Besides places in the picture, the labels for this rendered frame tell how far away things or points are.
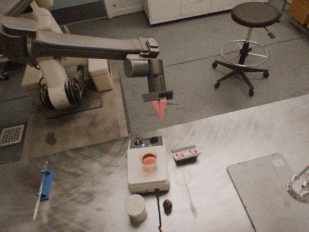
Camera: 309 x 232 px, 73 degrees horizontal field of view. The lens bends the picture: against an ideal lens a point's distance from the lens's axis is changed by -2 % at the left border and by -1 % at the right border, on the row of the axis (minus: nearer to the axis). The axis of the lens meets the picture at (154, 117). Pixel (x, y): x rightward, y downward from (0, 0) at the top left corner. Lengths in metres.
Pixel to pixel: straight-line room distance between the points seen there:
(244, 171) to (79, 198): 0.55
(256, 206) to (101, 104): 1.15
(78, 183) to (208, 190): 0.44
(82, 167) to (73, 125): 0.70
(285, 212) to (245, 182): 0.13
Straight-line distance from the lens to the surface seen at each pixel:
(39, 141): 1.54
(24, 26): 0.61
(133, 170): 0.67
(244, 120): 0.90
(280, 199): 0.77
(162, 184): 0.67
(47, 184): 0.85
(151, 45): 0.71
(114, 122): 1.41
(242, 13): 1.86
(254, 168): 0.79
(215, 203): 0.73
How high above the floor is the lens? 1.44
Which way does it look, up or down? 51 degrees down
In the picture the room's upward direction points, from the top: 8 degrees counter-clockwise
